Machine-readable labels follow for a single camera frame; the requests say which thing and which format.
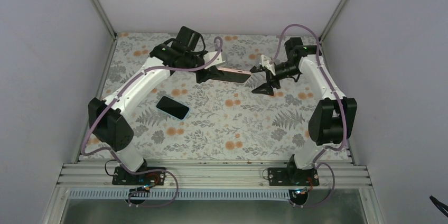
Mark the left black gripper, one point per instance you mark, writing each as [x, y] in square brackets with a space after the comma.
[209, 74]

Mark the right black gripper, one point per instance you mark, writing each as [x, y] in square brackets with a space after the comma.
[267, 86]

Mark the purple phone black screen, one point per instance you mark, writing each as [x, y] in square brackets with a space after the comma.
[235, 77]

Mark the pink phone case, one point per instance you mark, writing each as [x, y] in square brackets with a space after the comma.
[229, 70]

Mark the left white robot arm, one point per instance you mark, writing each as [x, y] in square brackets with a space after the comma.
[109, 129]

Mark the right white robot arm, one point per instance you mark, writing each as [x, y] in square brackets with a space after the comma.
[332, 121]

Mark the phone in blue case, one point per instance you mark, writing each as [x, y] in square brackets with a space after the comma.
[173, 108]

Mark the floral patterned table mat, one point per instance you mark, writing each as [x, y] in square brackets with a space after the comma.
[226, 121]

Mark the black object at right edge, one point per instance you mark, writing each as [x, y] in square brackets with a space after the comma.
[443, 208]

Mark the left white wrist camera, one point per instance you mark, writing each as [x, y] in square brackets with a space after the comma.
[218, 61]

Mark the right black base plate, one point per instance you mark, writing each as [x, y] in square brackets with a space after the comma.
[281, 176]

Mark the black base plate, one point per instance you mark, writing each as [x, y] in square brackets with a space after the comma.
[122, 177]
[281, 176]

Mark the white slotted cable duct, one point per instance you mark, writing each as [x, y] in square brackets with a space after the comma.
[182, 194]

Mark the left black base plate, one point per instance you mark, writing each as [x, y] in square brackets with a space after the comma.
[122, 177]

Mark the aluminium mounting rail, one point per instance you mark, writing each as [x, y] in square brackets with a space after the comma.
[212, 174]

